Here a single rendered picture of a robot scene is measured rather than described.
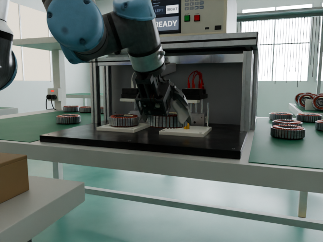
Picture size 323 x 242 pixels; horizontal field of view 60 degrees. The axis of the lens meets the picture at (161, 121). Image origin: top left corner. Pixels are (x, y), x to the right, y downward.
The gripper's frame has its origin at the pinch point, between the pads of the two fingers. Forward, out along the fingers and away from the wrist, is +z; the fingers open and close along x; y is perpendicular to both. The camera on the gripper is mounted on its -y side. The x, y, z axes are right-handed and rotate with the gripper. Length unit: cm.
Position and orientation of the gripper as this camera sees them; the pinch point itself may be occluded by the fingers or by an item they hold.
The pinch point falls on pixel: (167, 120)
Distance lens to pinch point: 78.5
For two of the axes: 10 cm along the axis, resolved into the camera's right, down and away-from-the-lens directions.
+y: -2.8, 7.1, -6.5
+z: 2.0, 7.1, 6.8
